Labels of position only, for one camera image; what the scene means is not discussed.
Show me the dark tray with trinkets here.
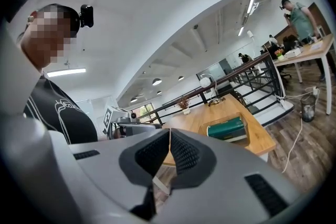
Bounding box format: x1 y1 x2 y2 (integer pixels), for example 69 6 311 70
207 97 226 107

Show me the wooden table with white legs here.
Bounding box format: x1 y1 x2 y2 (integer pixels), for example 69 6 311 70
272 33 335 115

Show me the white box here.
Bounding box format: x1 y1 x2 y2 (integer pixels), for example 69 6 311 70
285 48 302 59

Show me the black head camera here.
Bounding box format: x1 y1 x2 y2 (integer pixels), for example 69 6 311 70
79 4 95 29

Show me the black office chair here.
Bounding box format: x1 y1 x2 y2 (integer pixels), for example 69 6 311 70
277 64 292 84

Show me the white round desk fan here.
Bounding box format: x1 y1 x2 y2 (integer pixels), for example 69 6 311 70
198 73 219 103

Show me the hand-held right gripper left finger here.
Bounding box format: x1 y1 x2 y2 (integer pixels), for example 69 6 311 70
69 127 171 222

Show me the black mesh waste bin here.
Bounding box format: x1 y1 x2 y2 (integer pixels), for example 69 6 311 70
300 94 317 123

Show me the dried plant in white pot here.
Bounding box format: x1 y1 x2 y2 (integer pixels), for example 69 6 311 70
176 96 192 115

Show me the black metal railing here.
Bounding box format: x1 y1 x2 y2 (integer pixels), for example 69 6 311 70
146 51 287 125

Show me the green tissues pack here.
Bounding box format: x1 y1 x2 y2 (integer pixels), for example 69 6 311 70
207 116 247 143

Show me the person's head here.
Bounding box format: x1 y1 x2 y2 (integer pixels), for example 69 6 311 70
17 3 81 70

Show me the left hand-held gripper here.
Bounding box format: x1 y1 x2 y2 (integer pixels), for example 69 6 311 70
102 105 163 141

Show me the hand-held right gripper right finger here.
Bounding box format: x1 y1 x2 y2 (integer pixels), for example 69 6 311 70
151 127 302 224

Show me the person's black printed shirt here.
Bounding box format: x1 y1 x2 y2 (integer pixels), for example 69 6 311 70
23 75 99 145

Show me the white floor cable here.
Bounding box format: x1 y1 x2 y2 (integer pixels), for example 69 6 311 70
281 86 320 174

